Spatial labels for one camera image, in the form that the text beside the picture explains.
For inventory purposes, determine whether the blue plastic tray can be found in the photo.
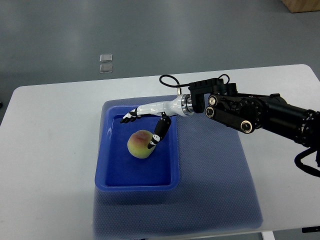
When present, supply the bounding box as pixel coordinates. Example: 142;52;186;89
95;105;180;192

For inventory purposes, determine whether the blue grey mesh mat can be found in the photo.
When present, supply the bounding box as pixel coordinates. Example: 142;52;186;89
93;96;263;240

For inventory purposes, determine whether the white table leg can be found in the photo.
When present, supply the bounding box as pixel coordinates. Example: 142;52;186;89
261;231;275;240

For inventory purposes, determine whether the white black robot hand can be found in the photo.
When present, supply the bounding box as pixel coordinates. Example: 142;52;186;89
120;94;194;149

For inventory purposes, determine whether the green red peach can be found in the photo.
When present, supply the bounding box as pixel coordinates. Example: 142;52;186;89
127;130;155;159

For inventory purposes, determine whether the black table edge bracket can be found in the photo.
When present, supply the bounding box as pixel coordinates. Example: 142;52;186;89
301;226;320;233

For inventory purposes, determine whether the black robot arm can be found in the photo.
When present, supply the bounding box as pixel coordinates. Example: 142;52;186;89
188;78;320;177

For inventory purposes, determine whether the upper silver floor plate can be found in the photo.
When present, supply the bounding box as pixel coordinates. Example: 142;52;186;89
99;53;113;63

